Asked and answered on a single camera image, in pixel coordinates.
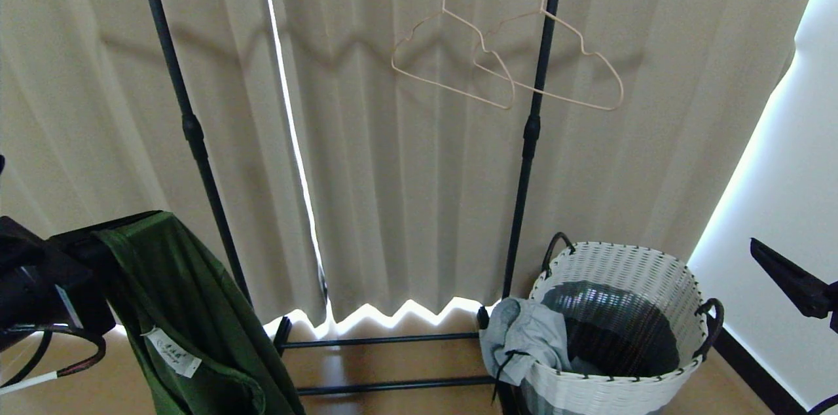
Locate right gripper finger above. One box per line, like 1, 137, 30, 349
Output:
750, 238, 835, 319

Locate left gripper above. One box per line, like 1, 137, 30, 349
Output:
0, 211, 161, 337

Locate green long-sleeved shirt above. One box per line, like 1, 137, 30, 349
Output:
95, 211, 305, 415

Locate pink clothes hanger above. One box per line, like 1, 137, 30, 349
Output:
391, 0, 516, 110
473, 0, 625, 112

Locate white laundry basket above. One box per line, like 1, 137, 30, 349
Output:
481, 232, 725, 415

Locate pale grey shorts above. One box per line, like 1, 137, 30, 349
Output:
479, 297, 575, 406

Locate black cable with white band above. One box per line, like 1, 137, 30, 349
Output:
0, 323, 107, 396

